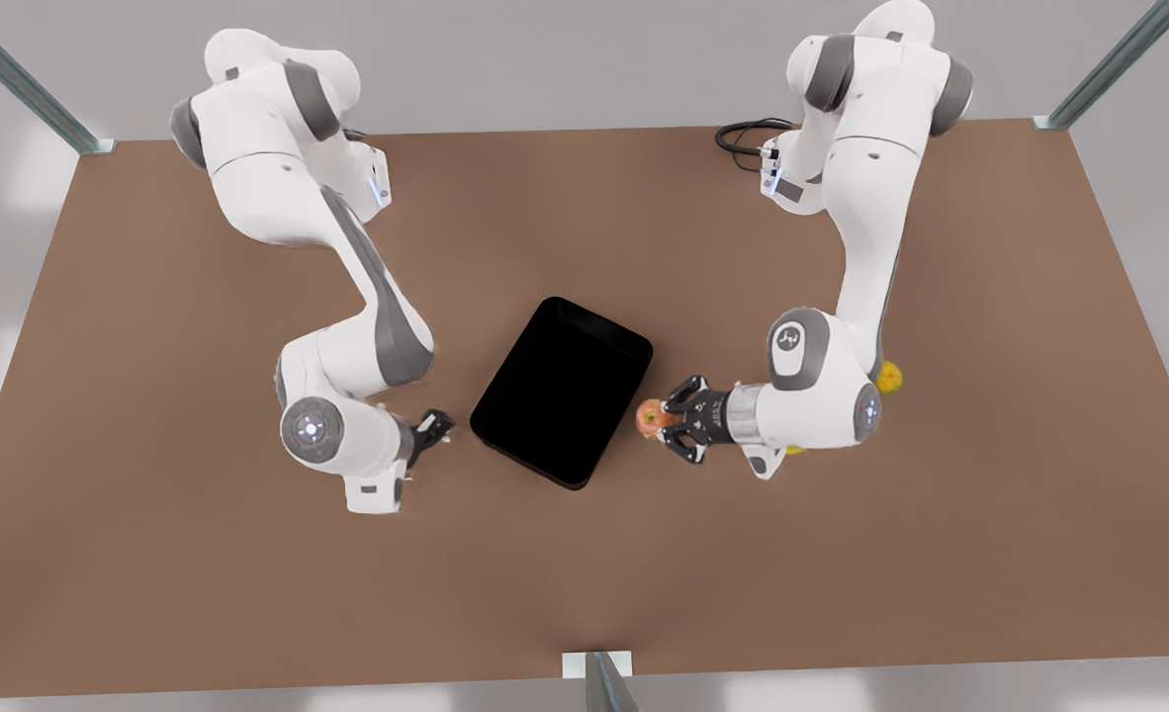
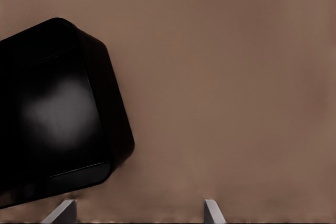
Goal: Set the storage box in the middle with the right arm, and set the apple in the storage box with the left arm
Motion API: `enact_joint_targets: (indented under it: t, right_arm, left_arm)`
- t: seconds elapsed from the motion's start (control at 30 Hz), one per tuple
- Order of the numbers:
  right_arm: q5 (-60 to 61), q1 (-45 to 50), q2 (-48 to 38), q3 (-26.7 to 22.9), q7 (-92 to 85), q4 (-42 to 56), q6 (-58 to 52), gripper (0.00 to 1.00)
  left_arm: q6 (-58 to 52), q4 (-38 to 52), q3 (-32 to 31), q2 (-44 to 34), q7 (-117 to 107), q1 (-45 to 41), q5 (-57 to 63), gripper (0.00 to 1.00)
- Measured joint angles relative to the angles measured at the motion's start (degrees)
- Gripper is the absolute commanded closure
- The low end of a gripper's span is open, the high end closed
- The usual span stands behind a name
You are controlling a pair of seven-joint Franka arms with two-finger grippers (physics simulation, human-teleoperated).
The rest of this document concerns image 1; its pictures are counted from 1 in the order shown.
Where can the red apple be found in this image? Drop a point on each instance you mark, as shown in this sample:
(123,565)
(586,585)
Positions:
(652,418)

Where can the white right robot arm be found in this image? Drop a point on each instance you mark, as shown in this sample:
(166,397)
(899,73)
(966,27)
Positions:
(278,188)

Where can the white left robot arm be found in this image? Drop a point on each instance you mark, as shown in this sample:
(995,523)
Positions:
(871,198)

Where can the black storage box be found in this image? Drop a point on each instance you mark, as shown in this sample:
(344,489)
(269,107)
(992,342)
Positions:
(565,391)

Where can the yellow fruit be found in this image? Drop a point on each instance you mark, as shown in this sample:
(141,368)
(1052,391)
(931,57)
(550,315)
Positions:
(890,377)

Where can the silver frame post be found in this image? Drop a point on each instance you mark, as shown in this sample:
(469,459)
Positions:
(1109,69)
(604,682)
(26,84)

